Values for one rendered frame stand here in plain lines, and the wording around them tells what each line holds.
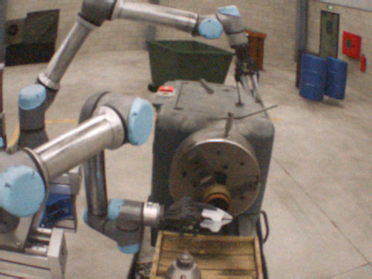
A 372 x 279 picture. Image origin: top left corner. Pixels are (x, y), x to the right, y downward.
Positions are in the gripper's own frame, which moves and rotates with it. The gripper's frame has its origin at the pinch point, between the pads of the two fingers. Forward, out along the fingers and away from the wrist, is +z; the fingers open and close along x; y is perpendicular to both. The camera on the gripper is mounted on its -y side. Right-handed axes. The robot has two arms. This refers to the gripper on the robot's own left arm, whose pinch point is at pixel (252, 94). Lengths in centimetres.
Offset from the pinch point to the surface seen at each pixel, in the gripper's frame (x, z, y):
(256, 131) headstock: -2.0, 13.9, 1.0
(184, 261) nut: -24, 11, 76
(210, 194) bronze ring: -20.6, 19.9, 29.9
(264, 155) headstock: -0.6, 23.8, 1.7
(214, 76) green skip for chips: -30, 88, -454
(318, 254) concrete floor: 36, 157, -80
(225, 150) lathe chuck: -13.8, 11.8, 17.3
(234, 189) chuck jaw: -13.3, 22.5, 25.2
